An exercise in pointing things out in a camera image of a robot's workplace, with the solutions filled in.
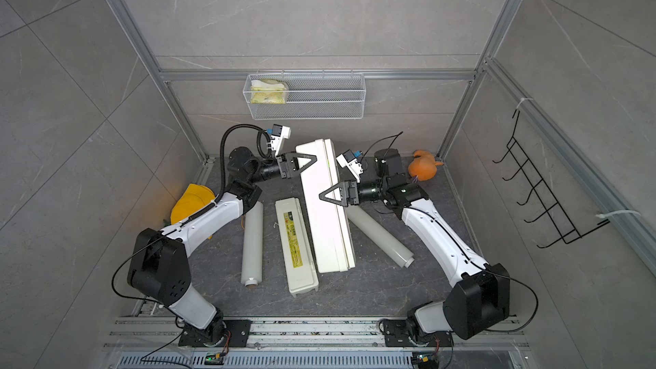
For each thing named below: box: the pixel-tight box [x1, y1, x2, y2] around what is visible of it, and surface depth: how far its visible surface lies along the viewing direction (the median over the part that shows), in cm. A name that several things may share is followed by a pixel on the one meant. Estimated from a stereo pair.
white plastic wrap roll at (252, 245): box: [240, 200, 264, 287], surface depth 87 cm
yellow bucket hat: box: [169, 183, 217, 225], surface depth 106 cm
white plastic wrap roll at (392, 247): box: [346, 205, 416, 269], surface depth 91 cm
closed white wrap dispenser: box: [275, 197, 320, 298], surface depth 85 cm
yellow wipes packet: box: [250, 78, 287, 105], surface depth 88 cm
